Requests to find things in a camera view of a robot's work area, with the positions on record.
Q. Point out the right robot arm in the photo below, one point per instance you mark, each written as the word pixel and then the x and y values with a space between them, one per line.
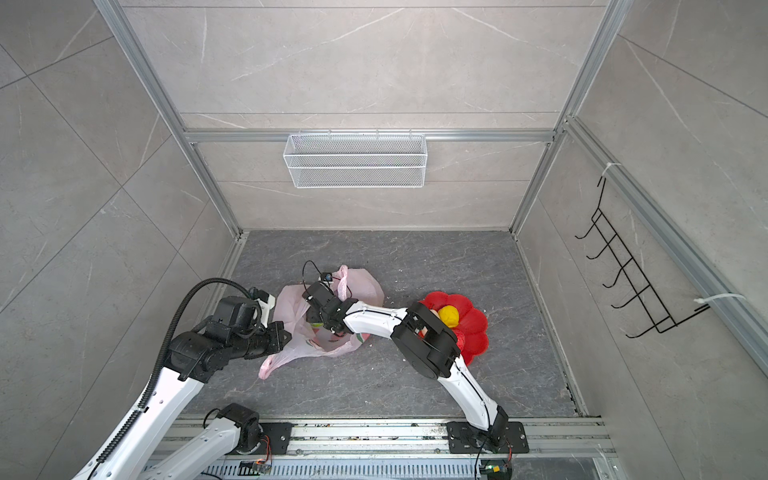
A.
pixel 428 345

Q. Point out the white wire mesh basket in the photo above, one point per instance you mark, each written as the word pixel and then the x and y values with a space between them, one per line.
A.
pixel 360 160

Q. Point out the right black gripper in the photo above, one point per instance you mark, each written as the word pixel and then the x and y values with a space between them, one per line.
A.
pixel 311 314

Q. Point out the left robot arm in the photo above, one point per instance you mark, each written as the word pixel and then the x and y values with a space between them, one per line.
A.
pixel 185 363

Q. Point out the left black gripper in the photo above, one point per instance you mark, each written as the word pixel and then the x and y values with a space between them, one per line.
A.
pixel 277 343

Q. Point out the red flower-shaped plate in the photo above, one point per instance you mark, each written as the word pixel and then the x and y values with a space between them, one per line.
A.
pixel 471 332

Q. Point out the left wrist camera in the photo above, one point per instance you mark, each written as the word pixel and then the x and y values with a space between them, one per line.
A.
pixel 240 313

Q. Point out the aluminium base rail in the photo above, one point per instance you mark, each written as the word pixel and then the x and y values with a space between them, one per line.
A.
pixel 405 449

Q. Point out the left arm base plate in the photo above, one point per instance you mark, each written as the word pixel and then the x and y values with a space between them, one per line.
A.
pixel 262 438

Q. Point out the black wire hook rack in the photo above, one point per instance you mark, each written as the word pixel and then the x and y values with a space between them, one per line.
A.
pixel 630 272

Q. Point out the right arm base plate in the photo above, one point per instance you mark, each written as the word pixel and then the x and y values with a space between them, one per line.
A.
pixel 465 439

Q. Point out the yellow fake lemon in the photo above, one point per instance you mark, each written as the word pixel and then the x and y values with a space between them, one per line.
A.
pixel 449 315

